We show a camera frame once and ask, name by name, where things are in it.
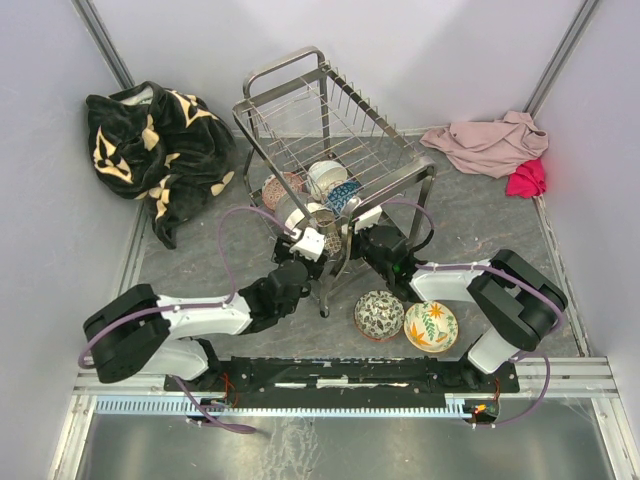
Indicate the aluminium frame rail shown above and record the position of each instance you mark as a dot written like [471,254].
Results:
[566,422]

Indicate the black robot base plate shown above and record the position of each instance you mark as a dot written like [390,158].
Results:
[246,381]

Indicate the yellow floral bowl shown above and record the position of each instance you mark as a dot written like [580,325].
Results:
[431,327]

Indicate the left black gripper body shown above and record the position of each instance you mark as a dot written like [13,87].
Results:
[281,252]

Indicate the black leaf patterned bowl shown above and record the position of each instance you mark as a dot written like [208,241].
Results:
[378,315]

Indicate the plain white bowl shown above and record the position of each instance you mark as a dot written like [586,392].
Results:
[323,176]

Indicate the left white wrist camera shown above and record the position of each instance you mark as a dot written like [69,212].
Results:
[308,243]

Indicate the magenta cloth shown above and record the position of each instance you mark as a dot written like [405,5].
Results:
[527,181]

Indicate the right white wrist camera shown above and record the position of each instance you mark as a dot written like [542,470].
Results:
[367,219]

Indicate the dusty pink cloth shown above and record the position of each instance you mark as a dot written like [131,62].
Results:
[492,148]

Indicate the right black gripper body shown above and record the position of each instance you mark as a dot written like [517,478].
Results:
[360,247]

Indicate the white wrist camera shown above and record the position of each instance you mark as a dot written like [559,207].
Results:
[308,243]
[367,219]

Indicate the light blue cable duct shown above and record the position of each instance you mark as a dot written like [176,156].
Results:
[280,407]

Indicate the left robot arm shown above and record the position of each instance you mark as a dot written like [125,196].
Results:
[143,332]

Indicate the blue triangle patterned bowl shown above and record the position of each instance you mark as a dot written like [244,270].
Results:
[340,195]

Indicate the black and cream blanket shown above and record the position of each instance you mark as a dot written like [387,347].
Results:
[162,147]

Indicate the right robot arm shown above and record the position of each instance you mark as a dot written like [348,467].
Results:
[521,304]

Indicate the brown cross patterned bowl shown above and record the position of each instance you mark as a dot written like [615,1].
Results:
[333,241]

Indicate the stainless steel dish rack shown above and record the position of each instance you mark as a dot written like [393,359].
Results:
[301,115]

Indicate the white scalloped bowl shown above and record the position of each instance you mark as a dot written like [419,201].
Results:
[289,214]

